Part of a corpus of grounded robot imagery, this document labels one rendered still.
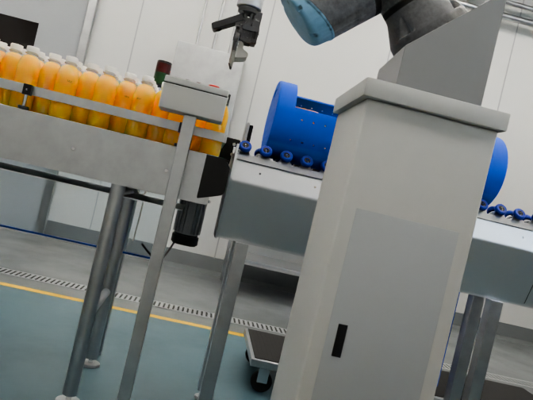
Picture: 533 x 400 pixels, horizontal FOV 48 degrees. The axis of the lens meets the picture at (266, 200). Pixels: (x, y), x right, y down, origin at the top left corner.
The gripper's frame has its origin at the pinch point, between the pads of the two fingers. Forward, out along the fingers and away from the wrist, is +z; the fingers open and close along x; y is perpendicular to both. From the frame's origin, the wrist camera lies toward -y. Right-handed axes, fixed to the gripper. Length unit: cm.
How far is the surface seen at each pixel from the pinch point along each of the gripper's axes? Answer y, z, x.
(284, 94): 20.9, 6.1, -3.0
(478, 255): 104, 45, -3
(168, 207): -8, 53, -22
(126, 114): -28.8, 26.7, -11.6
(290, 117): 24.7, 13.7, -5.2
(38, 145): -53, 43, -14
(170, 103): -14.9, 21.2, -24.9
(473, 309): 116, 67, 13
